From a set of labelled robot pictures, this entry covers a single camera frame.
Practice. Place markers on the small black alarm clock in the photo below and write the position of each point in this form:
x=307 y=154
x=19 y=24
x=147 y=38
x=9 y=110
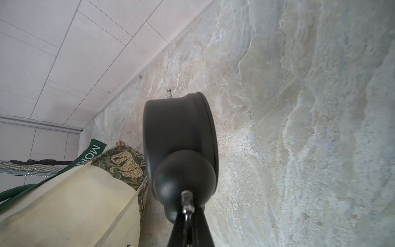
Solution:
x=181 y=151

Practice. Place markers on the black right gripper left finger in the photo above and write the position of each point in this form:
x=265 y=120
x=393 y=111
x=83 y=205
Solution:
x=179 y=234

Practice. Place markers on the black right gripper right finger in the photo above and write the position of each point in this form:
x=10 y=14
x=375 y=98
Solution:
x=200 y=233

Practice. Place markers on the canvas tote bag green handles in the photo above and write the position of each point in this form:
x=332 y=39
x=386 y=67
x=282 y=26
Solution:
x=97 y=201

